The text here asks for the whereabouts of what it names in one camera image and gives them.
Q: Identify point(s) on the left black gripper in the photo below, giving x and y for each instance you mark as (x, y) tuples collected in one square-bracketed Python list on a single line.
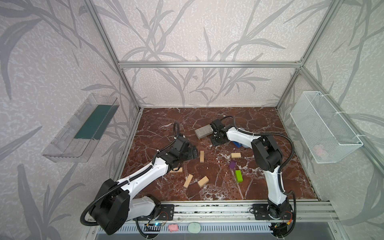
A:
[(192, 152)]

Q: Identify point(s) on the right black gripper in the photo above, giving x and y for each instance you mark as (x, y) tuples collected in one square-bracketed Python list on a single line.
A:
[(217, 138)]

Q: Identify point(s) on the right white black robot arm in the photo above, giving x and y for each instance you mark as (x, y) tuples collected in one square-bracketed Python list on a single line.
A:
[(267, 154)]

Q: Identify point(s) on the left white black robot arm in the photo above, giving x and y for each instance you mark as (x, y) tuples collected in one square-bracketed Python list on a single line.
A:
[(116, 201)]

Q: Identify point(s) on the wood block bottom slanted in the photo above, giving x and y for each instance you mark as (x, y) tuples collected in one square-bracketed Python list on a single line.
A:
[(188, 181)]

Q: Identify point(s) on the purple block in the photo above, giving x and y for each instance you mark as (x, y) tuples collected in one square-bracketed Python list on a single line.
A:
[(232, 164)]

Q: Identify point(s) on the green block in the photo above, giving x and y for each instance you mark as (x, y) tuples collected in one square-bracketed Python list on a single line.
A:
[(239, 176)]

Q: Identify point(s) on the grey stone brick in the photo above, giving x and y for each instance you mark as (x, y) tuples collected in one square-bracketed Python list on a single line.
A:
[(204, 131)]

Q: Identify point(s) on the blue stapler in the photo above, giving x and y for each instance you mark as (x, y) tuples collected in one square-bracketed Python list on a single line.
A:
[(238, 145)]

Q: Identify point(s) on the pale green round disc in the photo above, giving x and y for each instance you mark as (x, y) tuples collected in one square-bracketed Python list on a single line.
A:
[(194, 228)]

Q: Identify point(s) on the pink object in basket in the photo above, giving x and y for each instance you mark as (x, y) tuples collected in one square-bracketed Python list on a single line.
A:
[(320, 151)]

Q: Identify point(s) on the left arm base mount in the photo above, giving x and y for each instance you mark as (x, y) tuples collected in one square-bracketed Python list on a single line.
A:
[(163, 212)]

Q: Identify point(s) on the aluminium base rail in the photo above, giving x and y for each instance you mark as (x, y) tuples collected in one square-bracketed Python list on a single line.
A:
[(239, 211)]

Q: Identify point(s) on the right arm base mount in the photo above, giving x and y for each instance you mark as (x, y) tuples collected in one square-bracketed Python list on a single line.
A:
[(266, 213)]

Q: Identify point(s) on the aluminium frame crossbar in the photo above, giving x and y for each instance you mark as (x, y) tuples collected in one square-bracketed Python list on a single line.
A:
[(206, 64)]

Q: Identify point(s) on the clear plastic wall bin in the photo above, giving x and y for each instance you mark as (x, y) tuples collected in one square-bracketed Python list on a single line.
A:
[(77, 140)]

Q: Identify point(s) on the white wire mesh basket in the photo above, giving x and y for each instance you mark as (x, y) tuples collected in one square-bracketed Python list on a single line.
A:
[(320, 123)]

